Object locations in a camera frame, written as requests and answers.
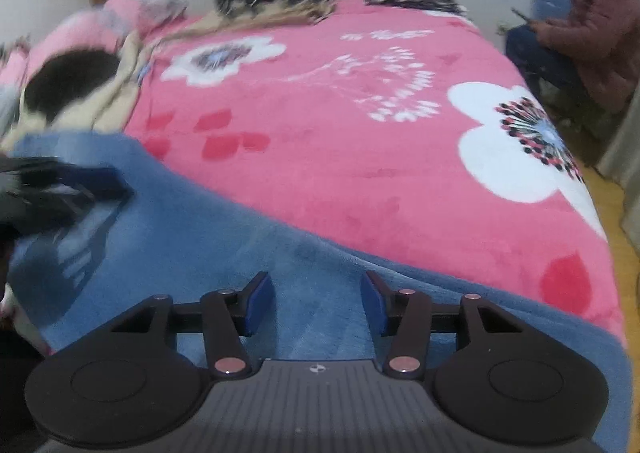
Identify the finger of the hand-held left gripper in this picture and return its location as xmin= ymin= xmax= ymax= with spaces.
xmin=54 ymin=164 xmax=137 ymax=215

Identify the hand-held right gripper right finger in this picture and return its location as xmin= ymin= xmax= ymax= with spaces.
xmin=360 ymin=270 xmax=524 ymax=380

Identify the brown cloth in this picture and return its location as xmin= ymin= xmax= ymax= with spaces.
xmin=149 ymin=0 xmax=337 ymax=50

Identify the grey curtain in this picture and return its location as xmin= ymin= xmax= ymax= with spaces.
xmin=595 ymin=82 xmax=640 ymax=240

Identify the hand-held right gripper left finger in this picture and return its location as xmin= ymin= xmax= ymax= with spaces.
xmin=110 ymin=270 xmax=277 ymax=380

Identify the pink floral blanket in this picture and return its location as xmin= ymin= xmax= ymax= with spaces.
xmin=120 ymin=0 xmax=627 ymax=349

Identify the blue fleece garment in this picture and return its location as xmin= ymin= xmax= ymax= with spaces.
xmin=7 ymin=130 xmax=636 ymax=453

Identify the black garment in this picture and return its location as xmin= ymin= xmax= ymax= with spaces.
xmin=22 ymin=48 xmax=122 ymax=127

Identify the pink grey quilt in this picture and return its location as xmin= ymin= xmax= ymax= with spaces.
xmin=0 ymin=0 xmax=190 ymax=85

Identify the beige hooded sweatshirt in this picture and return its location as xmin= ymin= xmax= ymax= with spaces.
xmin=0 ymin=28 xmax=152 ymax=150

